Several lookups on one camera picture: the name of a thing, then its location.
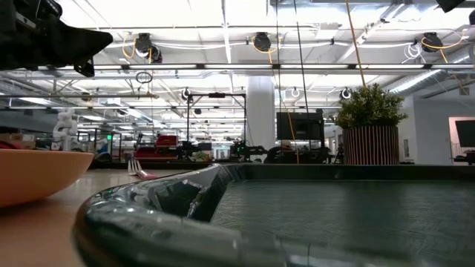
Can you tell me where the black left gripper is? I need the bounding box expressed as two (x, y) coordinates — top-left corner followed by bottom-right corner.
(22, 0), (114, 78)

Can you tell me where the orange plate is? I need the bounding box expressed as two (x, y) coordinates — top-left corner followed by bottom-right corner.
(0, 148), (95, 208)

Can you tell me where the fork with red handle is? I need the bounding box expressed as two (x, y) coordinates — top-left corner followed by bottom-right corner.
(127, 159), (160, 182)

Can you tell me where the dark green tray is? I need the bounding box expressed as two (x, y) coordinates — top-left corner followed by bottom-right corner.
(72, 162), (475, 267)

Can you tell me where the white robot figure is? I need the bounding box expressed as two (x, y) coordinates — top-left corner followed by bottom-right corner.
(51, 108), (79, 151)

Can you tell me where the cardboard box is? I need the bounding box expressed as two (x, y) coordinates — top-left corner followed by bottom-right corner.
(0, 132), (37, 150)

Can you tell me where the red tool cart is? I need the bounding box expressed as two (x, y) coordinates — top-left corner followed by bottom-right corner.
(134, 135), (179, 162)

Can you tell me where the potted green plant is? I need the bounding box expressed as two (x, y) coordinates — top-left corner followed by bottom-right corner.
(332, 83), (409, 166)

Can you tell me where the white round pillar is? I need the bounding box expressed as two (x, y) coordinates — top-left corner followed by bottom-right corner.
(246, 76), (276, 153)

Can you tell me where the black background monitor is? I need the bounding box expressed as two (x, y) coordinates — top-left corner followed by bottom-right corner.
(276, 111), (325, 141)

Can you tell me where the black ceiling cable reel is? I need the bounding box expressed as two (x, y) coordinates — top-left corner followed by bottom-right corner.
(253, 31), (272, 53)
(422, 32), (443, 53)
(134, 32), (154, 55)

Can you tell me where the black hanging cable loop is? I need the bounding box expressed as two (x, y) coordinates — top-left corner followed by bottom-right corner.
(135, 70), (154, 85)

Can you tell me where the yellow hanging cable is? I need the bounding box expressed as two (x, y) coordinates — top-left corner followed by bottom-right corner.
(344, 0), (368, 88)

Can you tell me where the black background rig frame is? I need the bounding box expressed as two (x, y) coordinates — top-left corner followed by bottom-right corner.
(185, 92), (248, 149)

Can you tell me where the black aluminium table frame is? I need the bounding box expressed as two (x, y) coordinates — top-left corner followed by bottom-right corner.
(87, 159), (223, 171)

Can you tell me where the black wall screen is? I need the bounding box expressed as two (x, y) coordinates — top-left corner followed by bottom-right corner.
(455, 119), (475, 148)

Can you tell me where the black hanging cable with coil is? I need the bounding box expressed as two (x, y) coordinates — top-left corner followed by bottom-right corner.
(292, 0), (312, 116)

